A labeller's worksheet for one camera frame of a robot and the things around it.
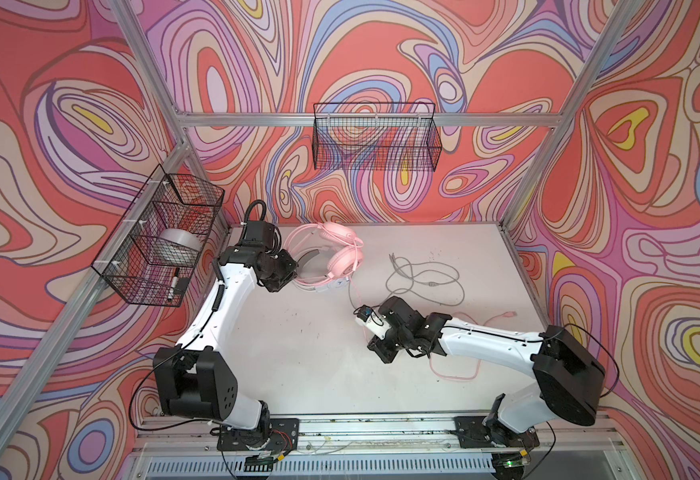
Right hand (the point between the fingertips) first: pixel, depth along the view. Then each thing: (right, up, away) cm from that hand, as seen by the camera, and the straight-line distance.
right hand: (375, 351), depth 83 cm
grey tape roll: (-49, +29, -12) cm, 58 cm away
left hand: (-21, +23, 0) cm, 31 cm away
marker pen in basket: (-50, +20, -11) cm, 55 cm away
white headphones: (-13, +17, +13) cm, 25 cm away
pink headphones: (-8, +28, -10) cm, 31 cm away
